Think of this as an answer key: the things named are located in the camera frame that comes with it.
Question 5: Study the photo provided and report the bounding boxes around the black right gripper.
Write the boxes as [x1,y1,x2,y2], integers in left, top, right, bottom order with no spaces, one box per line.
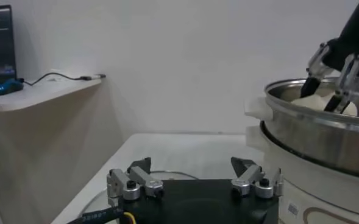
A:
[299,0,359,114]

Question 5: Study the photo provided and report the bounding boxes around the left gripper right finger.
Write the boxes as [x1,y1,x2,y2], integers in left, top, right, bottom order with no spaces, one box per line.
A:
[230,156,285,199]

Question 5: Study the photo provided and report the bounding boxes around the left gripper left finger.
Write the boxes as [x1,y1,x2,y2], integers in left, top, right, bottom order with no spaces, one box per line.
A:
[107,156,165,201]

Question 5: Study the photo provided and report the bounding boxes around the glass pot lid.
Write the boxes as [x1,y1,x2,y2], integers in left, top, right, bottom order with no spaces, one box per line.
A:
[78,170,200,224]

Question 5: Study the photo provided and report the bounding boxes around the stainless steel steamer basket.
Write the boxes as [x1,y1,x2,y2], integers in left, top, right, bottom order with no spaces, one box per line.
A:
[244,77,359,180]

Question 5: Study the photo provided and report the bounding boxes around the white electric cooker base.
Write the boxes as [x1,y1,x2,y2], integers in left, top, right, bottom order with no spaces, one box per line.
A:
[245,121,359,224]

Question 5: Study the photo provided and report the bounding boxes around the white side desk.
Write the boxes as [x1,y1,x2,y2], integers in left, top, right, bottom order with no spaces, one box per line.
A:
[0,74,107,224]

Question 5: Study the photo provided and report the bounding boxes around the blue computer mouse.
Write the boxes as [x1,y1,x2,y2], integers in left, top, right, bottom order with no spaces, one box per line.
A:
[0,78,24,97]

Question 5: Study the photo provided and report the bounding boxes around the yellow gripper wire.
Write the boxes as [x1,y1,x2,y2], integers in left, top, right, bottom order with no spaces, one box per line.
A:
[123,211,137,224]

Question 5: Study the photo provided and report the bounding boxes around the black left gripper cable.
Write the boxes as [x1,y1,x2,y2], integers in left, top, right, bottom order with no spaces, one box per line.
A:
[65,206,126,224]

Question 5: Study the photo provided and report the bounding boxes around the black usb cable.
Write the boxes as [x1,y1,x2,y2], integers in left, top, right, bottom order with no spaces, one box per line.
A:
[17,71,93,87]

